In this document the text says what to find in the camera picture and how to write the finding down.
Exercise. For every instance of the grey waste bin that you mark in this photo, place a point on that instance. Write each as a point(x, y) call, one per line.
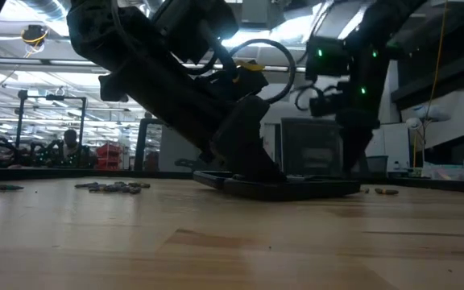
point(377, 163)

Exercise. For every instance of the black gantry frame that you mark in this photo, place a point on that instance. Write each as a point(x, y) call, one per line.
point(67, 98)

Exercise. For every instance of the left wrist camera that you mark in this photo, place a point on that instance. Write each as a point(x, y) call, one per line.
point(113, 88)

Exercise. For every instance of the orange-collared screwdriver bit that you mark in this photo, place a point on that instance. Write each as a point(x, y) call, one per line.
point(386, 191)

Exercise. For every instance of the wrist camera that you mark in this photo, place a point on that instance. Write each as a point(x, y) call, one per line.
point(113, 88)
point(322, 106)

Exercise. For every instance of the cluttered side table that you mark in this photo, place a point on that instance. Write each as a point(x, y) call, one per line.
point(457, 171)

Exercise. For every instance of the white partition panel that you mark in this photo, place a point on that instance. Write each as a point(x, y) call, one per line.
point(393, 141)

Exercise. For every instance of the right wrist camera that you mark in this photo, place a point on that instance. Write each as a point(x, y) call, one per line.
point(322, 106)

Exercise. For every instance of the silver ventilation duct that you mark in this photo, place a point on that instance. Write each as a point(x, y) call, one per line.
point(50, 10)

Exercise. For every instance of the mesh-back office chair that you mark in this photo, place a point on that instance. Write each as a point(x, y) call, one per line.
point(310, 147)

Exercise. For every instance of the black plastic tool case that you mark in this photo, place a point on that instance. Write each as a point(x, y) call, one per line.
point(288, 189)

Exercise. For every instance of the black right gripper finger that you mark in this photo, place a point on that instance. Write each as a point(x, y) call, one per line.
point(361, 145)
point(348, 149)

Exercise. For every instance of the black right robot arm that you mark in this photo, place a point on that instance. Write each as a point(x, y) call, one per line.
point(377, 40)

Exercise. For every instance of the green-collared screwdriver bit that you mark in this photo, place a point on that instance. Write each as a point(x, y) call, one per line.
point(9, 187)

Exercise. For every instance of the small dark screwdriver bit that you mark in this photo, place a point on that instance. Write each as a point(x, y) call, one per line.
point(135, 190)
point(120, 183)
point(144, 185)
point(114, 188)
point(85, 185)

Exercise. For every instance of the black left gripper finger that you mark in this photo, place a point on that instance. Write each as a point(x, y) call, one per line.
point(270, 173)
point(250, 174)

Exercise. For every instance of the person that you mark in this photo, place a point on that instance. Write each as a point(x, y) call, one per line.
point(70, 147)

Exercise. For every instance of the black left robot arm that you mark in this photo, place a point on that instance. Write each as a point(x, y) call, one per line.
point(143, 60)

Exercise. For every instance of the red storage bin rack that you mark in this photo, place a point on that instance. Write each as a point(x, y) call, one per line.
point(109, 156)

